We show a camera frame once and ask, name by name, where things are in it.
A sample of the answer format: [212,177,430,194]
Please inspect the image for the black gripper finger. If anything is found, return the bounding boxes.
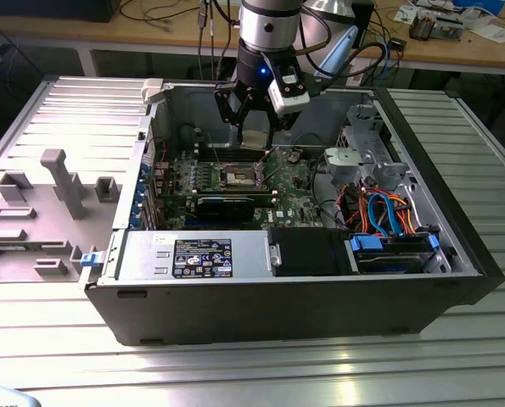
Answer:
[213,82,254,143]
[265,111,296,148]

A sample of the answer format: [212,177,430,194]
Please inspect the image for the silver CPU green edge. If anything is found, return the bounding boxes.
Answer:
[241,129,270,150]

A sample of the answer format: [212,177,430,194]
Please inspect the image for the thin wire locking lever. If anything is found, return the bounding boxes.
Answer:
[208,131,227,169]
[259,148,288,188]

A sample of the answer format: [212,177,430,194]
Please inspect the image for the CPU socket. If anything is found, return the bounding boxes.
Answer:
[216,162,265,191]

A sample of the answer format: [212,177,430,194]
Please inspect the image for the silver metal drive cage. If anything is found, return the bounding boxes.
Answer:
[323,103,411,190]

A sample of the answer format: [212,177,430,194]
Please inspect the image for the green motherboard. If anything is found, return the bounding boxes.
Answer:
[149,143,326,232]

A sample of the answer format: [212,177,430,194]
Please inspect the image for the white labelled box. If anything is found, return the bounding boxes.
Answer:
[345,59,368,86]

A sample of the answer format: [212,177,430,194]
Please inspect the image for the black graphics card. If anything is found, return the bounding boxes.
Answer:
[195,193,256,225]

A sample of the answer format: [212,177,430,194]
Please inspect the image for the wooden desk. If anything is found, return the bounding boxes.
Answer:
[0,0,505,77]

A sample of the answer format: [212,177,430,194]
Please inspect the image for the black upright box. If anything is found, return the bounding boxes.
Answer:
[351,0,376,48]

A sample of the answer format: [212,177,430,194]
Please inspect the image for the copper wound transformer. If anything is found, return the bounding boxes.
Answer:
[407,10,436,42]

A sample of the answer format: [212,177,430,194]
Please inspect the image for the grey power supply black label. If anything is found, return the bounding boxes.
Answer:
[118,231,275,284]

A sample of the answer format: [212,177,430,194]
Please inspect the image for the hard disk in blue carrier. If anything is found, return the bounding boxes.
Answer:
[344,231,443,276]

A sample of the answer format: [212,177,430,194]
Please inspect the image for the grey electronic device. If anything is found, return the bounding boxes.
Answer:
[433,14,466,42]

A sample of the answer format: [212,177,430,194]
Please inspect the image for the black flat box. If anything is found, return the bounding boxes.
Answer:
[0,0,122,24]

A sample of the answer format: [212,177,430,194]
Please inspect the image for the blue case latch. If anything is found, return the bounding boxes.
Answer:
[80,251,104,270]

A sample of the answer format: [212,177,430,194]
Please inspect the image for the blue cardboard box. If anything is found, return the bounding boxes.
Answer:
[452,0,505,14]

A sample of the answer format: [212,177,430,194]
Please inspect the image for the white papers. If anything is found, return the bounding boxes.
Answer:
[468,23,505,44]

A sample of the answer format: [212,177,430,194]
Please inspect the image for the grey plastic parts rack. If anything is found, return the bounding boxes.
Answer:
[0,148,124,284]

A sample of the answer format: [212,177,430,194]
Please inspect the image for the white keyboard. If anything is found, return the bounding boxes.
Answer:
[0,382,40,407]

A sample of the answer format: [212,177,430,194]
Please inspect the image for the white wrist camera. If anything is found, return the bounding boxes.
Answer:
[267,63,312,117]

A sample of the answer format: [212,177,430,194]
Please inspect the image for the thick black cable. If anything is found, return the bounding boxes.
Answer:
[311,156,347,232]

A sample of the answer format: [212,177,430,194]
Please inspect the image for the blue flat wire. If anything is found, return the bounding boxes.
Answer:
[367,191,402,237]

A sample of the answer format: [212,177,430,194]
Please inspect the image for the orange wire bundle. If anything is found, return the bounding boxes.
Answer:
[339,186,419,238]

